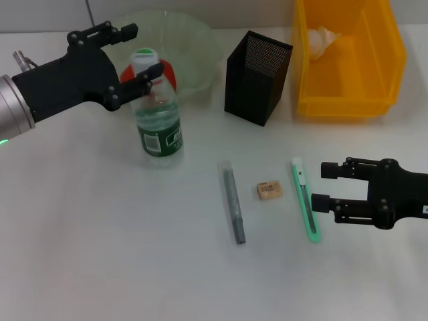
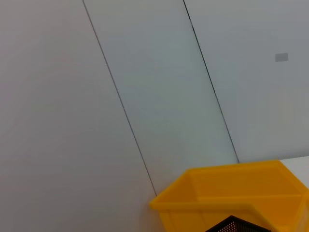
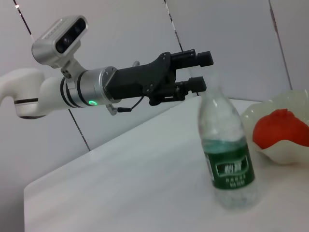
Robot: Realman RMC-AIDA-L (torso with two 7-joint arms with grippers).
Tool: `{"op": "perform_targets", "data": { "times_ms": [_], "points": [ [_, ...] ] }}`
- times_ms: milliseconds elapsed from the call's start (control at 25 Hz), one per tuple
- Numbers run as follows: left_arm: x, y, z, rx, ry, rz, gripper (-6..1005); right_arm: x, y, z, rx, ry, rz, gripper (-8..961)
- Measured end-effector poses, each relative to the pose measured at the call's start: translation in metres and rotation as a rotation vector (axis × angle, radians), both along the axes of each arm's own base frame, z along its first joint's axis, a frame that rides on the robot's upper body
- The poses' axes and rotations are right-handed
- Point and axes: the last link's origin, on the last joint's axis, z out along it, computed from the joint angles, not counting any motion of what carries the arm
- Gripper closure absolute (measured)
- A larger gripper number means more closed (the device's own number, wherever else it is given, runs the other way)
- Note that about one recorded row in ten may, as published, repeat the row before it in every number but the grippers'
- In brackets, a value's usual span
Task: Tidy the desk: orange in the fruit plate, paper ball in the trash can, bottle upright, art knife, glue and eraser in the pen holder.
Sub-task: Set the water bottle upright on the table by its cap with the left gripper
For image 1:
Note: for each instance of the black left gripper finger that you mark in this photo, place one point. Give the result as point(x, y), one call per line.
point(120, 31)
point(137, 87)

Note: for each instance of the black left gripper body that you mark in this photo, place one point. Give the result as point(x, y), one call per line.
point(73, 83)

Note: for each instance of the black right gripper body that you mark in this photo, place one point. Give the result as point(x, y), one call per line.
point(398, 194)

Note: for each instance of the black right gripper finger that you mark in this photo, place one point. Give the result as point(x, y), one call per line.
point(332, 170)
point(321, 202)

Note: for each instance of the green utility knife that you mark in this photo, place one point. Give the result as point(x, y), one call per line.
point(306, 204)

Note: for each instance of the red tomato-like fruit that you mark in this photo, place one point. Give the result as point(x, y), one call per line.
point(126, 75)

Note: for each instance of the beige eraser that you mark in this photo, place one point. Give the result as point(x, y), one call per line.
point(270, 190)

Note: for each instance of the clear green-label water bottle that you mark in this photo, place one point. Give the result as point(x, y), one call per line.
point(160, 133)

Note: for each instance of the grey pen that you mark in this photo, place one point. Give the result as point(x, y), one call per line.
point(234, 204)

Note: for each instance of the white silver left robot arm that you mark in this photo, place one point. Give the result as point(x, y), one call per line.
point(13, 107)

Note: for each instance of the translucent wavy fruit plate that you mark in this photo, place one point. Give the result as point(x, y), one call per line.
point(194, 50)

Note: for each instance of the black mesh pen holder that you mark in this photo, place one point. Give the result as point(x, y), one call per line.
point(250, 90)

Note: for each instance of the yellow plastic bin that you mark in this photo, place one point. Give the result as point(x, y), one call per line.
point(354, 80)

